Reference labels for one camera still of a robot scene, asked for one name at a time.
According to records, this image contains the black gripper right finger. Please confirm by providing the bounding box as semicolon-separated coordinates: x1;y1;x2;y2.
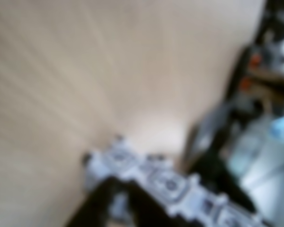
127;182;188;227

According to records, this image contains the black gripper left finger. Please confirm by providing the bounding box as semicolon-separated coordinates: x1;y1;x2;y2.
65;176;121;227

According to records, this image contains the white cube with chevron glyph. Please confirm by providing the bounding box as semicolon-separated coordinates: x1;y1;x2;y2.
137;155;204;213

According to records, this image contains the white cube with zigzag glyph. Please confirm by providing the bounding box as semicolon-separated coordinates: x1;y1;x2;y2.
194;186;266;227

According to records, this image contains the white cube with angular glyph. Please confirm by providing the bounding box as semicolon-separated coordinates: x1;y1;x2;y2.
82;134;161;197

